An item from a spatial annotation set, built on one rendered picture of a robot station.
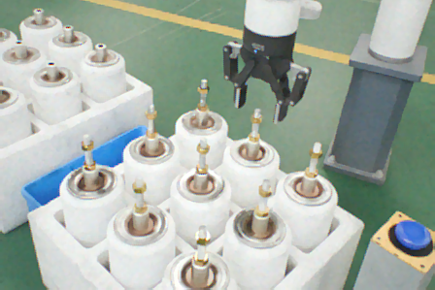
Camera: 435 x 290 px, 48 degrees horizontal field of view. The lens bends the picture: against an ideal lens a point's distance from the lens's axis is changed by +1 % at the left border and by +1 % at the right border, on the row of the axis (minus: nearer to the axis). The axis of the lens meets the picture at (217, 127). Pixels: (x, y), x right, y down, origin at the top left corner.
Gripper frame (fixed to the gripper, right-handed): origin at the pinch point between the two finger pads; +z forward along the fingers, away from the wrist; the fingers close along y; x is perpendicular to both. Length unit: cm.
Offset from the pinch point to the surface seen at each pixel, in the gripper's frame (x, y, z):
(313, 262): -9.1, 16.5, 16.5
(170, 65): 50, -57, 36
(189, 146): -2.7, -11.2, 12.1
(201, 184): -12.7, -1.9, 8.3
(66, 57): 6, -51, 12
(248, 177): -4.4, 1.7, 10.8
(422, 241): -10.8, 28.6, 1.5
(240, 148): -0.5, -2.3, 9.4
